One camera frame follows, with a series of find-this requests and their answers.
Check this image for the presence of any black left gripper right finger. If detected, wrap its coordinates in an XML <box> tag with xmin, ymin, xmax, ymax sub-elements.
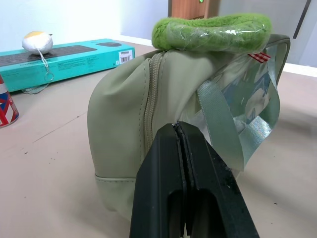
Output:
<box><xmin>177</xmin><ymin>120</ymin><xmax>261</xmax><ymax>238</ymax></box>

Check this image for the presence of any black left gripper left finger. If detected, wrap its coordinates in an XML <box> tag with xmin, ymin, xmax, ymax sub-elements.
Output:
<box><xmin>129</xmin><ymin>123</ymin><xmax>188</xmax><ymax>238</ymax></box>

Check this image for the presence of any green zip pouch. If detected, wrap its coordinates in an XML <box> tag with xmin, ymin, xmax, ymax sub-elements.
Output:
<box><xmin>87</xmin><ymin>34</ymin><xmax>291</xmax><ymax>208</ymax></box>

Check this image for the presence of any teal keyboard box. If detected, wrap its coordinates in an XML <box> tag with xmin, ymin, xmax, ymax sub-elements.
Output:
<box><xmin>0</xmin><ymin>38</ymin><xmax>136</xmax><ymax>93</ymax></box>

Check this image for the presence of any red white blue can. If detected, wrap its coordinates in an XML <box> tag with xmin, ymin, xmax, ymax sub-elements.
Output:
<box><xmin>0</xmin><ymin>73</ymin><xmax>20</xmax><ymax>128</ymax></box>

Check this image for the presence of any brown wooden cabinet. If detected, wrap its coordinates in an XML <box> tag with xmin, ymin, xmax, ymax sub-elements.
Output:
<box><xmin>168</xmin><ymin>0</ymin><xmax>220</xmax><ymax>20</ymax></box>

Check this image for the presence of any green plush keychain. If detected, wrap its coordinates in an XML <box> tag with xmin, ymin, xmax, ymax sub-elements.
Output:
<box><xmin>151</xmin><ymin>13</ymin><xmax>273</xmax><ymax>54</ymax></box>

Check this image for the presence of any white yellow plush keychain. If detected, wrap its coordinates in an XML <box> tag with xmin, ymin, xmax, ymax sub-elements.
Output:
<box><xmin>21</xmin><ymin>30</ymin><xmax>54</xmax><ymax>81</ymax></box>

